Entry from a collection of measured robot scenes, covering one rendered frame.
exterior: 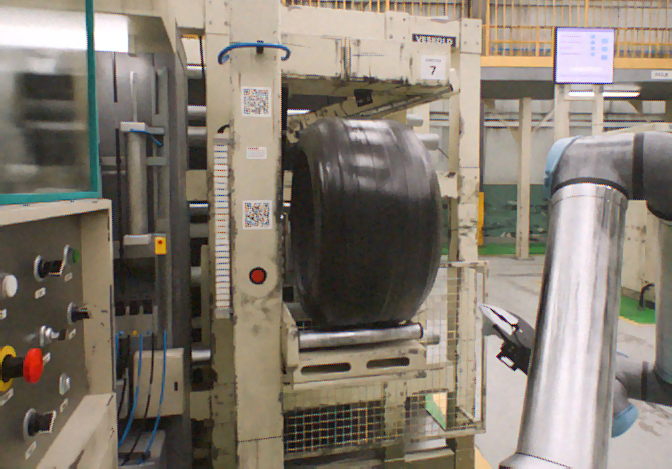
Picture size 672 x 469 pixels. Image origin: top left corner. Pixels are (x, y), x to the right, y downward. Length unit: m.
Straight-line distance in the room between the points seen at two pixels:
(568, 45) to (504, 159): 6.48
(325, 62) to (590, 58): 4.12
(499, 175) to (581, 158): 10.59
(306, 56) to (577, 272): 1.07
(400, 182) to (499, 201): 10.34
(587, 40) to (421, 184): 4.44
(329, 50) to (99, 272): 0.98
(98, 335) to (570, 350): 0.80
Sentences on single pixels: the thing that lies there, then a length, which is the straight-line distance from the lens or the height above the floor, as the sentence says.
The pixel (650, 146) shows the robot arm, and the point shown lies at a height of 1.35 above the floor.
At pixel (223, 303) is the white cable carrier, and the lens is 1.24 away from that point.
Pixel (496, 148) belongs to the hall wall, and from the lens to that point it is 11.47.
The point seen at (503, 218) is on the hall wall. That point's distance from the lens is 11.45.
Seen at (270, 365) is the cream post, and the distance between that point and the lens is 1.29.
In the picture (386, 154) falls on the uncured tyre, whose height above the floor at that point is 1.37.
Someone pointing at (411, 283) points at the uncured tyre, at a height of 1.06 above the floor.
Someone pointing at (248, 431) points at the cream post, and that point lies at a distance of 1.35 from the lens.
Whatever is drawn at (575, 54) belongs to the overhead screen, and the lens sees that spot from 5.33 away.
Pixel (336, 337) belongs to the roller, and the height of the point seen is 0.91.
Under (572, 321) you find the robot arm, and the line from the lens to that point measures 0.75.
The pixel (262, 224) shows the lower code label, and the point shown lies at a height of 1.19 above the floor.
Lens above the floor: 1.29
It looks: 3 degrees down
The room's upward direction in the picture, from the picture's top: straight up
